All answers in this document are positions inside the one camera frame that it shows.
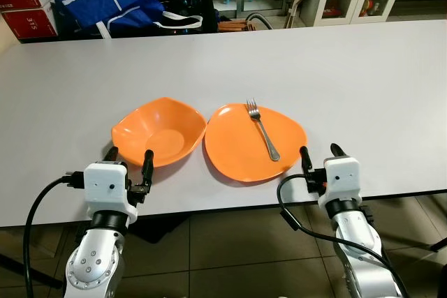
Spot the silver fork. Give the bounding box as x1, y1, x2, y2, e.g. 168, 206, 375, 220
245, 99, 281, 162

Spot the orange bowl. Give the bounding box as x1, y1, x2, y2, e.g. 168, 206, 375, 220
111, 96, 207, 168

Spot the orange plate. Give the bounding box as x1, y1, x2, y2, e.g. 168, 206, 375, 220
204, 103, 308, 184

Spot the black metal table leg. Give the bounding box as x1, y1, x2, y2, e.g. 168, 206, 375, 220
419, 237, 447, 253

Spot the blue bag with white trim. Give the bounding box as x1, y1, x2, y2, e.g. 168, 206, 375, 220
52, 0, 205, 39

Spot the brown wooden crate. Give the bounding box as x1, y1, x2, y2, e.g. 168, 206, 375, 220
218, 19, 252, 31

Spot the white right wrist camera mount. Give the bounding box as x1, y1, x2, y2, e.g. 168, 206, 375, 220
319, 157, 362, 208

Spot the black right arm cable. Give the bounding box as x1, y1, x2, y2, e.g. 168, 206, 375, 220
277, 174, 409, 298

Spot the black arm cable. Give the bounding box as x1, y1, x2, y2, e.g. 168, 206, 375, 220
277, 174, 409, 298
23, 172, 88, 298

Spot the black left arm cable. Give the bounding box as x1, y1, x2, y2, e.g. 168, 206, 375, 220
23, 172, 88, 298

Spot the grey hose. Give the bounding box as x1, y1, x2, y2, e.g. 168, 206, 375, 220
244, 12, 274, 31

